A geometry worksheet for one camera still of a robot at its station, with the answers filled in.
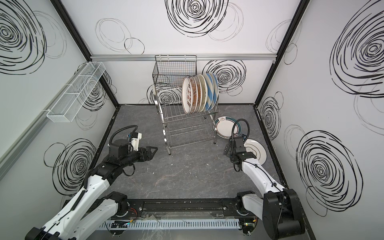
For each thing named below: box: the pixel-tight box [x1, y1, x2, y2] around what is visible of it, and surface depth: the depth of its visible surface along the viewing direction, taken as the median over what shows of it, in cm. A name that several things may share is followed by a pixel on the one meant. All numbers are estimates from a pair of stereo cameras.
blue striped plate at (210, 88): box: [205, 73, 214, 111], surface depth 74 cm
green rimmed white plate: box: [213, 116, 242, 139], surface depth 111 cm
